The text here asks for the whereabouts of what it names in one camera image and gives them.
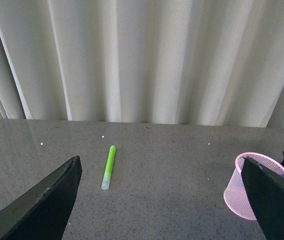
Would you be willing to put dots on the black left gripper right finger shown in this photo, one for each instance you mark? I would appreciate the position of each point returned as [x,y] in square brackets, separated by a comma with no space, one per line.
[265,191]

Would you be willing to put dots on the green highlighter pen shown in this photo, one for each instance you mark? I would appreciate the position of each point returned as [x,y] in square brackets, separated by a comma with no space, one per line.
[108,169]

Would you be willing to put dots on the white pleated curtain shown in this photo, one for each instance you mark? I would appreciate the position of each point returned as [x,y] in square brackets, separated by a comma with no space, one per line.
[193,62]

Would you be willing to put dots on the pink mesh pen cup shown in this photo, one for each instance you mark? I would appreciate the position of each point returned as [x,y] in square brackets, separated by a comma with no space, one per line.
[235,195]

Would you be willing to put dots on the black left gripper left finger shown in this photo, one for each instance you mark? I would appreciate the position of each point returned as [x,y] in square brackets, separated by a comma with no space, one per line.
[42,213]

